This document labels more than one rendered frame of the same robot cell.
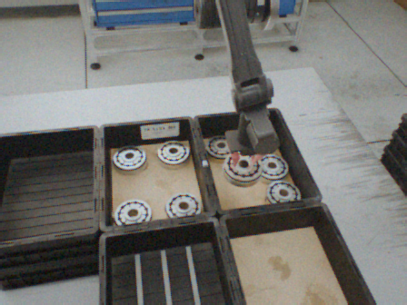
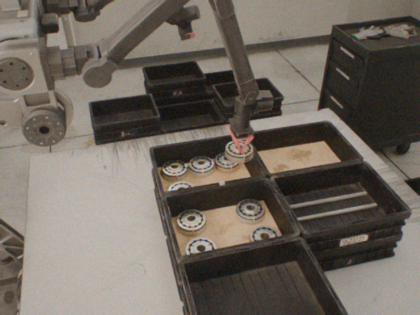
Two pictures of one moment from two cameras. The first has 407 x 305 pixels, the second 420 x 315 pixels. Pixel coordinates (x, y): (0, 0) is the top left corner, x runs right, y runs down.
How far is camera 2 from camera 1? 145 cm
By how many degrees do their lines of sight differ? 64
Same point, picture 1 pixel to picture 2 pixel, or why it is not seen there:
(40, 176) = not seen: outside the picture
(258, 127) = (267, 95)
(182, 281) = (306, 211)
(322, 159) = not seen: hidden behind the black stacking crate
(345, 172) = not seen: hidden behind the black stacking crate
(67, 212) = (267, 291)
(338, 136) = (134, 150)
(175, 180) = (217, 222)
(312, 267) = (275, 155)
